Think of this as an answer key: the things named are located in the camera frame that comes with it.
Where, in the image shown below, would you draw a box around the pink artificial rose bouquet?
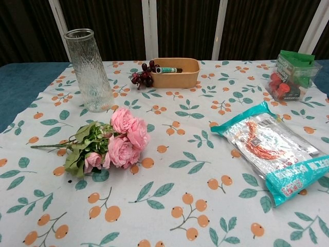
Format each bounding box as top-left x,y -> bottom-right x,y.
30,107 -> 151,178

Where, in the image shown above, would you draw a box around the clear textured glass vase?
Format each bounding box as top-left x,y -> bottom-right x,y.
63,28 -> 114,113

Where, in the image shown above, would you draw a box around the tan rectangular paper tray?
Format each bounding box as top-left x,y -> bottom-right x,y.
150,58 -> 201,89

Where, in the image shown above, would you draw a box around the dark red artificial grapes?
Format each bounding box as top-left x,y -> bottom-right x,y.
131,60 -> 160,90

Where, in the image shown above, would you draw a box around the green white marker pen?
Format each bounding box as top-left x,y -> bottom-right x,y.
155,67 -> 184,74

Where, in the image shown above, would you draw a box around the floral print tablecloth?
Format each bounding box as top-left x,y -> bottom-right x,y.
0,59 -> 329,247

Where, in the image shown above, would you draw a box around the teal snack food packet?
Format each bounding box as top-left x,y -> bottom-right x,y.
210,101 -> 329,208

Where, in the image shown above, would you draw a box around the clear box with red items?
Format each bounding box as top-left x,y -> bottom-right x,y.
268,49 -> 323,102

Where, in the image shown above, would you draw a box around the teal blue table mat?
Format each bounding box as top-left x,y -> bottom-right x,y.
0,61 -> 74,132

